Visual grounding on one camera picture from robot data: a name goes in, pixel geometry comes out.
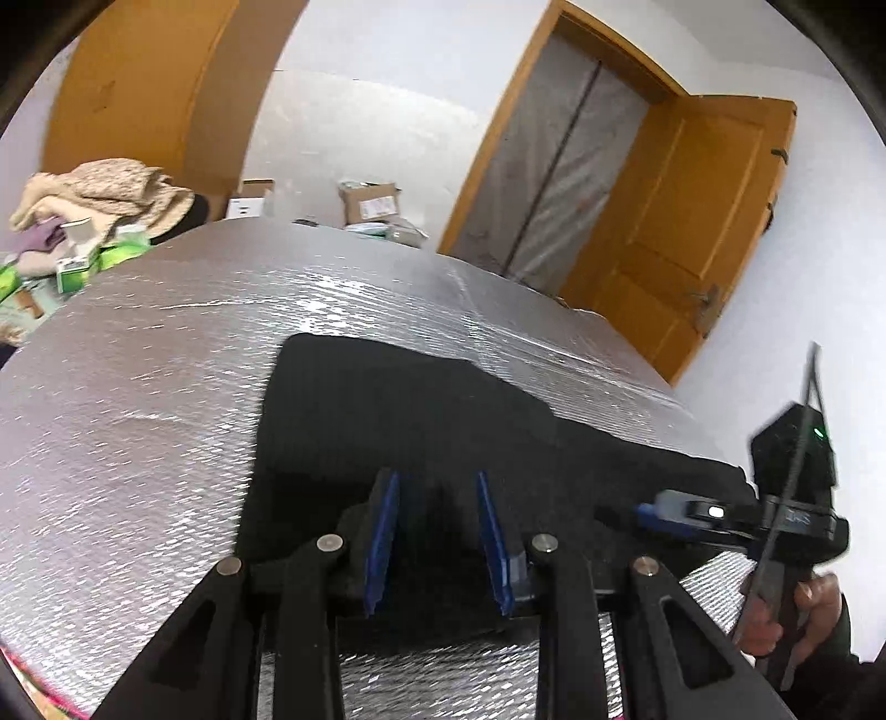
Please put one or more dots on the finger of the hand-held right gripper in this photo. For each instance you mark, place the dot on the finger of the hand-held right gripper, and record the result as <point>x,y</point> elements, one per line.
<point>720,543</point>
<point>664,516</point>

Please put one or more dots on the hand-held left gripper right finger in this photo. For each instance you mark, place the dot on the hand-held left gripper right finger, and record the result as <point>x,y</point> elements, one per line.
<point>495,547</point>

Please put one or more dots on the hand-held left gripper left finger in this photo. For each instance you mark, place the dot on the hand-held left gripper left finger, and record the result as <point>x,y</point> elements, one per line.
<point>384,540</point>

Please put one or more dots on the black garment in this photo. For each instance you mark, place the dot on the black garment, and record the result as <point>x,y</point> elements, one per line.
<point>415,415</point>

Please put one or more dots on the person's right forearm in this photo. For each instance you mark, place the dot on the person's right forearm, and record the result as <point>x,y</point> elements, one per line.
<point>851,678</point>

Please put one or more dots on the person's right hand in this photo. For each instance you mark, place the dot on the person's right hand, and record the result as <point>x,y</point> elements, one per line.
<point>820,609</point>

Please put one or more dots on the silver foil mat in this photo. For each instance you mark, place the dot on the silver foil mat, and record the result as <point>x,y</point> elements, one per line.
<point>173,381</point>

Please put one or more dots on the pile of plastic bags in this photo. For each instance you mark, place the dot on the pile of plastic bags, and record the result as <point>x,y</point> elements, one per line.
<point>387,234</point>

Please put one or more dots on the wooden door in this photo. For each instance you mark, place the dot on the wooden door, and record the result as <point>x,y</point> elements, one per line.
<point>678,208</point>

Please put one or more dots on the cardboard box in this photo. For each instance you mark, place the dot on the cardboard box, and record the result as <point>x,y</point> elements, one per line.
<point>370,204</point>

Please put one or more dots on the clear plastic door curtain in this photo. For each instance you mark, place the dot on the clear plastic door curtain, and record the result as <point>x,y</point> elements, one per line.
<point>554,173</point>

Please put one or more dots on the dark folded cloth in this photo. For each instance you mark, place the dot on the dark folded cloth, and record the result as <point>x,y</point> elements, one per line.
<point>190,218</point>

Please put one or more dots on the green white medicine box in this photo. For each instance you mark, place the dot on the green white medicine box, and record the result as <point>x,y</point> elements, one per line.
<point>75,270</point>

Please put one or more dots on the bamboo print table cover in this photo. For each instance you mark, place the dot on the bamboo print table cover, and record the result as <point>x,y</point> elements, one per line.
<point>41,311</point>

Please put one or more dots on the beige floral blanket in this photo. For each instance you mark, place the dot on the beige floral blanket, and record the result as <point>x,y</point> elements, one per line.
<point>104,187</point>

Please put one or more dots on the purple cloth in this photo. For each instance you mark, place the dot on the purple cloth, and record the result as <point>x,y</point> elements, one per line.
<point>41,235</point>

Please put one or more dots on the wooden door frame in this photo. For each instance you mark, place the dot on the wooden door frame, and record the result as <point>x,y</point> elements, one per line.
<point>498,124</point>

